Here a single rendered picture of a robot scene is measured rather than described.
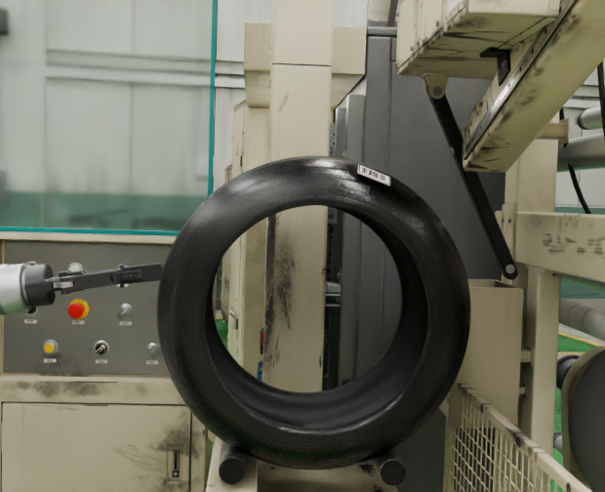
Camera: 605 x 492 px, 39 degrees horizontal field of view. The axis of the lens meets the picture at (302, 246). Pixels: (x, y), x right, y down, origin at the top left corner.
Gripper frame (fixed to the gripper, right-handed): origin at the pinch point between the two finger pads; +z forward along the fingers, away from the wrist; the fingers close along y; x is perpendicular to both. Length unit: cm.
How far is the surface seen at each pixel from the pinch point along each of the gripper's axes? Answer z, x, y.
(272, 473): 19, 45, 18
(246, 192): 20.4, -12.3, -10.5
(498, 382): 68, 33, 19
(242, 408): 15.6, 23.9, -11.8
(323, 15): 40, -48, 26
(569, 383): 93, 42, 48
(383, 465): 39, 37, -10
